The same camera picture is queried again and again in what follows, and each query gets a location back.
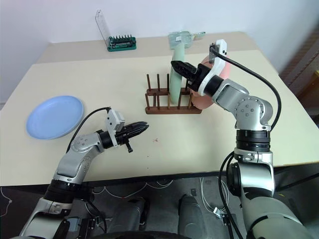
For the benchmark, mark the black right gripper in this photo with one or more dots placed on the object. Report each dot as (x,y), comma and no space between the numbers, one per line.
(199,77)

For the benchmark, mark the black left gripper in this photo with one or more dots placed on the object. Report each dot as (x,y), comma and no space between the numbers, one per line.
(123,137)

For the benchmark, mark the green plate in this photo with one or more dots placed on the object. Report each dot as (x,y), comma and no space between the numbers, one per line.
(175,84)

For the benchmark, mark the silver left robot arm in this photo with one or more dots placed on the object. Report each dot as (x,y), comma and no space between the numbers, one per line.
(74,159)

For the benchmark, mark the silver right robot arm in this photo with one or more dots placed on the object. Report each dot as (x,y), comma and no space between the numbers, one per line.
(251,109)

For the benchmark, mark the wooden dish rack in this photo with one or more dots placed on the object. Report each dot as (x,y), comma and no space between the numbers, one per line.
(172,110)

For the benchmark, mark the clear plastic bag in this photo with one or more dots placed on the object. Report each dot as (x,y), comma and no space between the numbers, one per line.
(178,38)

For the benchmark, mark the pink plate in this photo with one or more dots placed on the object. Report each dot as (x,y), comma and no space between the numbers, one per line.
(203,102)

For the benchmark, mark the small pink green item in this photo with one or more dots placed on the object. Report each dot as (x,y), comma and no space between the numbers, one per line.
(199,35)

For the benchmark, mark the green screwdriver bit set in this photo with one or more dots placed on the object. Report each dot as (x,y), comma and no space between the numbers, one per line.
(122,44)

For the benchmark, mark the dark rounded robot foot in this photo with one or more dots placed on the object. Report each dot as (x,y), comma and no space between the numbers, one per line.
(190,211)
(133,214)

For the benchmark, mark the blue plate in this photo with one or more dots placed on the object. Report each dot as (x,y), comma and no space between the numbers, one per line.
(53,117)

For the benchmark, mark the clear plastic case lid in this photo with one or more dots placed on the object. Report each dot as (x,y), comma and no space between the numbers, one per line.
(102,25)

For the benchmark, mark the dark rounded robot torso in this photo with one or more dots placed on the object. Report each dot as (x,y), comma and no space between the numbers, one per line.
(139,235)

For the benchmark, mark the small metal connector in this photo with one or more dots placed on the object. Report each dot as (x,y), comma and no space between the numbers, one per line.
(219,213)

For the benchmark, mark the dark brown furniture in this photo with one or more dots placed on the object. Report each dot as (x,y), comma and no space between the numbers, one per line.
(304,64)

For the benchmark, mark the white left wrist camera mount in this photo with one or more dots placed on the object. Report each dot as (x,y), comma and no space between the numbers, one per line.
(113,122)

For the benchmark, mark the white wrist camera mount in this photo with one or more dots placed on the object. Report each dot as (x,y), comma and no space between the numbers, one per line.
(113,122)
(218,64)

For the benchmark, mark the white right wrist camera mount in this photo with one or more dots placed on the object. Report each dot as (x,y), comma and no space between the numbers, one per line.
(218,64)

